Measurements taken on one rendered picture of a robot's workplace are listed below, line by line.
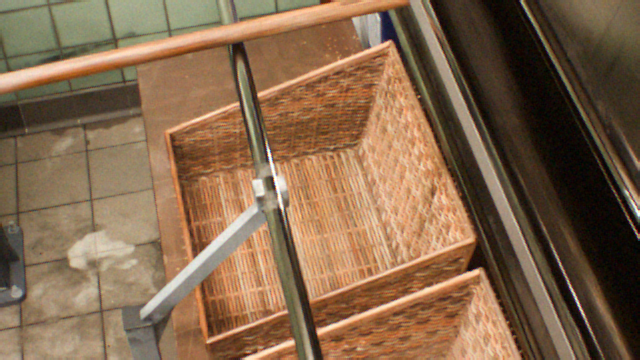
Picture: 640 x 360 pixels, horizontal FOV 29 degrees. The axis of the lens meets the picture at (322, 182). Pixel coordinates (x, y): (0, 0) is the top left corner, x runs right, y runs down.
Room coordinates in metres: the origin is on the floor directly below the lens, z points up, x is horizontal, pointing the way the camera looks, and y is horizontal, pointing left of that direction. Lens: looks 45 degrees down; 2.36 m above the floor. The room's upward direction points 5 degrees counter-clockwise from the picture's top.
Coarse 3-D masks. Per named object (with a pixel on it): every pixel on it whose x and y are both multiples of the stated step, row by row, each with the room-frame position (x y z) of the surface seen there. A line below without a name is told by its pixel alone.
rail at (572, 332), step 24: (432, 0) 1.23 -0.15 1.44; (432, 24) 1.19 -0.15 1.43; (456, 48) 1.13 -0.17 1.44; (456, 72) 1.09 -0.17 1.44; (480, 96) 1.04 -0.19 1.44; (480, 120) 1.00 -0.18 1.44; (504, 144) 0.96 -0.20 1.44; (504, 168) 0.92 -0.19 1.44; (504, 192) 0.90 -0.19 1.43; (528, 192) 0.89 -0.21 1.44; (528, 216) 0.85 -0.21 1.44; (528, 240) 0.83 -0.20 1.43; (552, 264) 0.78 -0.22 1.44; (552, 288) 0.76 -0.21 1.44; (576, 312) 0.72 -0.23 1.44; (576, 336) 0.69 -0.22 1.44
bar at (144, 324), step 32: (224, 0) 1.63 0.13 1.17; (256, 96) 1.39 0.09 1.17; (256, 128) 1.31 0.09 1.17; (256, 160) 1.25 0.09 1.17; (256, 192) 1.19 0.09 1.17; (288, 192) 1.19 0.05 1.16; (256, 224) 1.19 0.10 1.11; (288, 224) 1.12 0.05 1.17; (224, 256) 1.18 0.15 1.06; (288, 256) 1.06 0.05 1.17; (192, 288) 1.17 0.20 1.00; (288, 288) 1.01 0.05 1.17; (128, 320) 1.16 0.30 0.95; (160, 320) 1.17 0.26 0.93; (160, 352) 1.18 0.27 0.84; (320, 352) 0.91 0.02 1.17
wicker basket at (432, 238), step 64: (384, 64) 1.88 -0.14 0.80; (192, 128) 1.82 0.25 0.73; (320, 128) 1.87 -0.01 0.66; (384, 128) 1.79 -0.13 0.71; (320, 192) 1.76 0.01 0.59; (384, 192) 1.71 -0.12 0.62; (448, 192) 1.48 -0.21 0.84; (192, 256) 1.48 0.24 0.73; (256, 256) 1.60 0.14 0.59; (320, 256) 1.58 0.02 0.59; (384, 256) 1.57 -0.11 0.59; (448, 256) 1.35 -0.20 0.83; (256, 320) 1.30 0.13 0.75; (320, 320) 1.31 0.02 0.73
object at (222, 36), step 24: (360, 0) 1.55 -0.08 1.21; (384, 0) 1.55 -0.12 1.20; (408, 0) 1.56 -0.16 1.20; (240, 24) 1.52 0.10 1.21; (264, 24) 1.52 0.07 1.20; (288, 24) 1.52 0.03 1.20; (312, 24) 1.52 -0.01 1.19; (144, 48) 1.48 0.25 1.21; (168, 48) 1.48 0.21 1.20; (192, 48) 1.49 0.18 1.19; (24, 72) 1.45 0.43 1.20; (48, 72) 1.45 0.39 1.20; (72, 72) 1.45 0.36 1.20; (96, 72) 1.46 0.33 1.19
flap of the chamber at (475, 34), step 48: (480, 0) 1.26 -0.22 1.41; (432, 48) 1.17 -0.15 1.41; (480, 48) 1.16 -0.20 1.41; (528, 48) 1.17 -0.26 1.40; (528, 96) 1.07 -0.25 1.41; (480, 144) 0.98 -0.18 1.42; (528, 144) 0.99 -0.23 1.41; (576, 144) 0.99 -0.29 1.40; (576, 192) 0.91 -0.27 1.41; (576, 240) 0.84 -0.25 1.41; (624, 240) 0.84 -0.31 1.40; (576, 288) 0.77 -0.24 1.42; (624, 288) 0.78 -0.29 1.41; (624, 336) 0.71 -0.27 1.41
